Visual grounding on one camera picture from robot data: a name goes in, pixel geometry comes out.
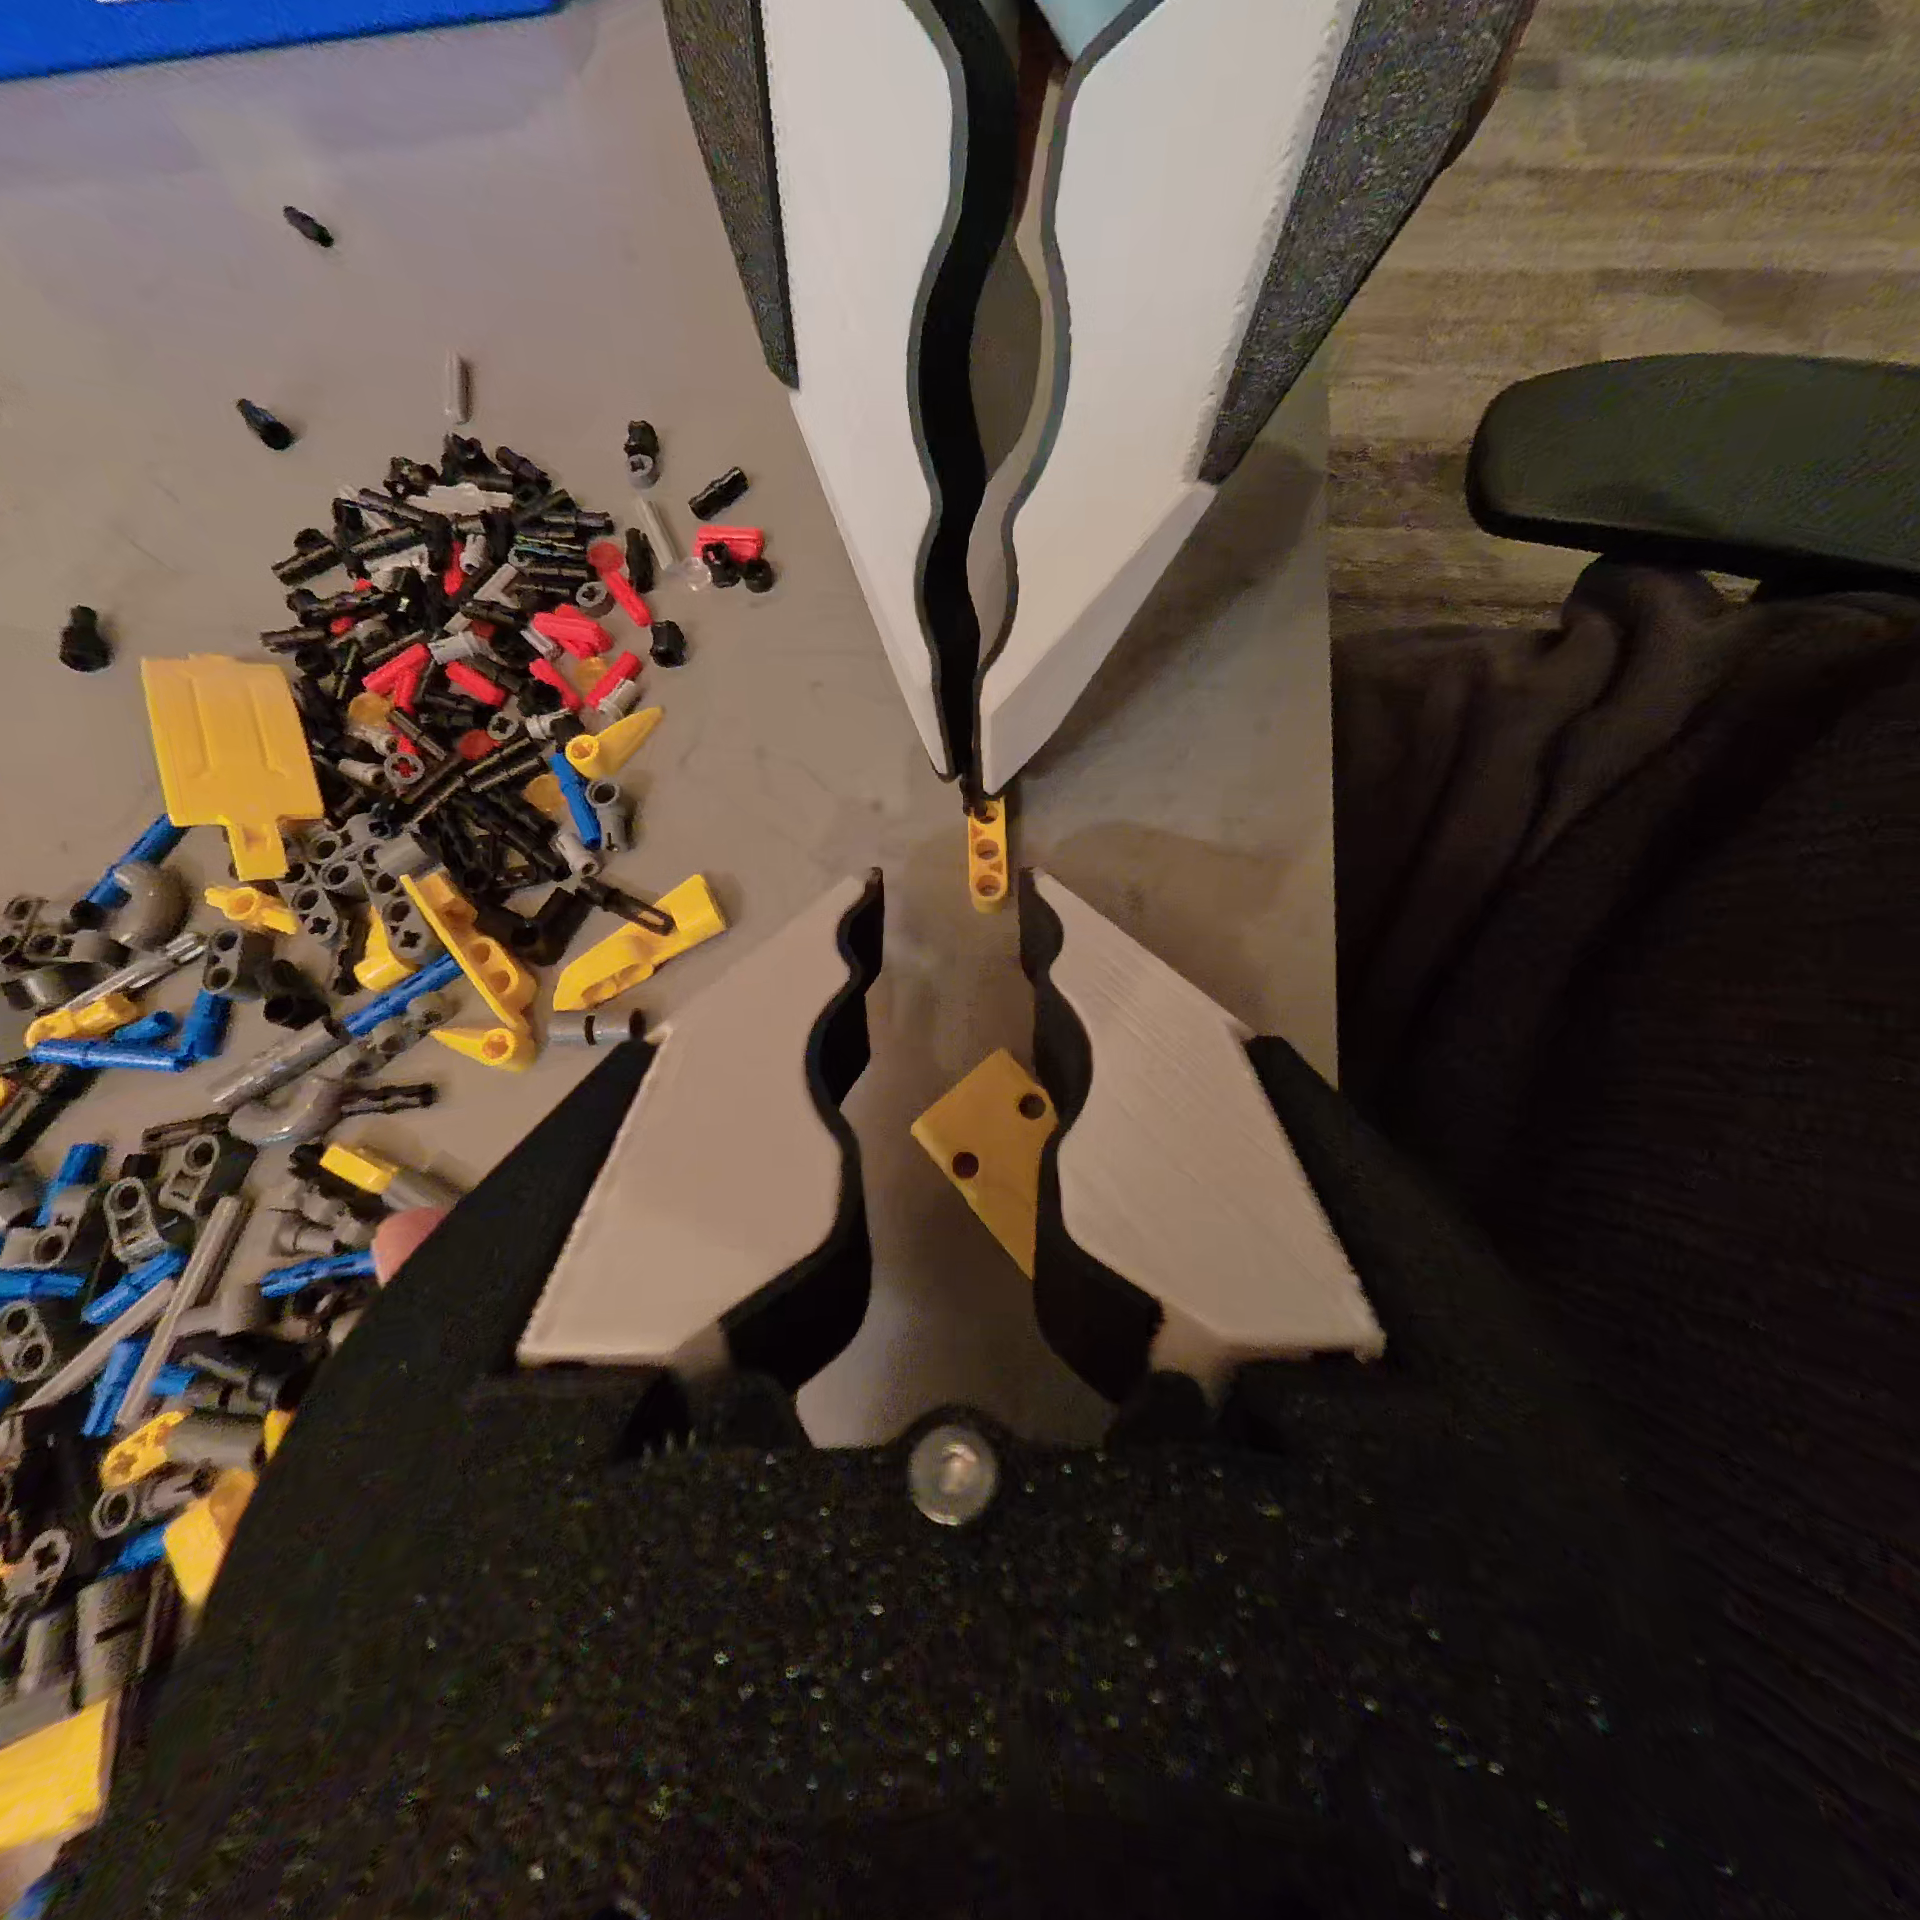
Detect grey elbow pipe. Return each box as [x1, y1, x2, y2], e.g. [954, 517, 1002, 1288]
[225, 1072, 355, 1150]

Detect yellow perforated block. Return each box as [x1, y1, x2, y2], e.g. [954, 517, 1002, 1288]
[909, 1047, 1058, 1280]

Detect heap of assorted building parts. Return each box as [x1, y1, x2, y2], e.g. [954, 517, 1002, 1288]
[0, 809, 459, 1905]

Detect yellow curved fairing piece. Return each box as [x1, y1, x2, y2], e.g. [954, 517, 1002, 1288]
[550, 873, 730, 1015]

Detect pile of black red pins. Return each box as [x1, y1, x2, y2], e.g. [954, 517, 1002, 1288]
[267, 431, 693, 939]

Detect person's left hand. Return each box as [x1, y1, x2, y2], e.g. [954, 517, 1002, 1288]
[373, 1204, 459, 1291]

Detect person's black knit sweater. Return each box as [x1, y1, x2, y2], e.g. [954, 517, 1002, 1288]
[1357, 592, 1920, 1920]

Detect black chair armrest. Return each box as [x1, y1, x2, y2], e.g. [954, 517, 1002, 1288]
[1468, 352, 1920, 587]

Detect blue long axle connector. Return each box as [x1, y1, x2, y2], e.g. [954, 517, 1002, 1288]
[342, 960, 466, 1039]

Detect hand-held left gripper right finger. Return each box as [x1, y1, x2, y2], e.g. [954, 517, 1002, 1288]
[1017, 865, 1386, 1407]

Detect yellow ribbed panel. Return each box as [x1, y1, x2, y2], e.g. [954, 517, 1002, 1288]
[140, 655, 326, 881]

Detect yellow angled liftarm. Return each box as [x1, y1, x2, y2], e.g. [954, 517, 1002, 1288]
[403, 870, 540, 1038]

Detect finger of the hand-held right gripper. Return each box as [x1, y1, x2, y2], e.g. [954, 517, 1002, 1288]
[761, 0, 1024, 781]
[972, 0, 1364, 792]

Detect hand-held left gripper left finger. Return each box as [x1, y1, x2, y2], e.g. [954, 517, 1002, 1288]
[516, 865, 889, 1390]

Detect person's dark trousers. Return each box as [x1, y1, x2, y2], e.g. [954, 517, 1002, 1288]
[1332, 558, 1824, 1052]

